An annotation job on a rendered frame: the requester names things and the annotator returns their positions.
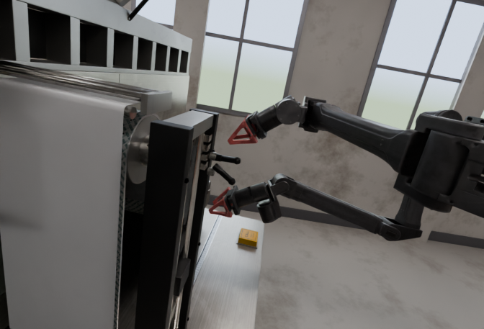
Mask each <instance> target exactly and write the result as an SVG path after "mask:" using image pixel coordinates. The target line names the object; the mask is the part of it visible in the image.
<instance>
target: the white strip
mask: <svg viewBox="0 0 484 329"><path fill-rule="evenodd" d="M128 105H132V104H128V103H124V102H118V101H114V100H110V99H103V98H99V97H95V96H89V95H85V94H78V93H74V92H70V91H64V90H60V89H53V88H49V87H45V86H38V85H34V84H28V83H24V82H20V81H13V80H9V79H5V78H0V234H1V248H2V256H3V264H4V278H5V285H6V300H7V307H8V315H9V326H7V327H6V328H5V329H113V326H114V311H115V282H116V266H117V236H118V221H119V206H120V177H121V161H122V131H123V118H128V119H132V120H133V119H134V118H135V116H136V114H137V109H136V108H135V107H131V106H128Z"/></svg>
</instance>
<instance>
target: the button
mask: <svg viewBox="0 0 484 329"><path fill-rule="evenodd" d="M257 238H258V232H257V231H253V230H248V229H245V228H241V232H240V235H239V239H238V242H239V243H242V244H246V245H252V246H255V247H256V244H257Z"/></svg>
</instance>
